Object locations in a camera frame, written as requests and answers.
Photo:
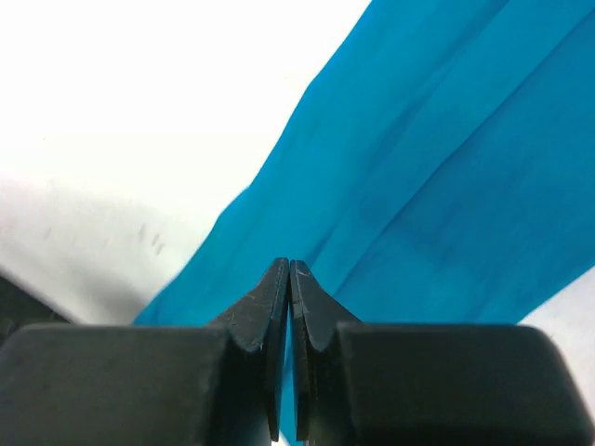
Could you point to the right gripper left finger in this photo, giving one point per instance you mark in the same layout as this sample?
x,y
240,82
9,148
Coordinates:
x,y
217,384

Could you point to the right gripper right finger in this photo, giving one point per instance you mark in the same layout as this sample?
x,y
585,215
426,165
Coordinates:
x,y
358,383

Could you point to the teal blue t shirt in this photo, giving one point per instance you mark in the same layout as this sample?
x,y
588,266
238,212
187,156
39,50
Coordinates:
x,y
438,170

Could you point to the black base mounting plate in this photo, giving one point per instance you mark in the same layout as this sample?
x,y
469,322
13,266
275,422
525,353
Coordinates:
x,y
21,310

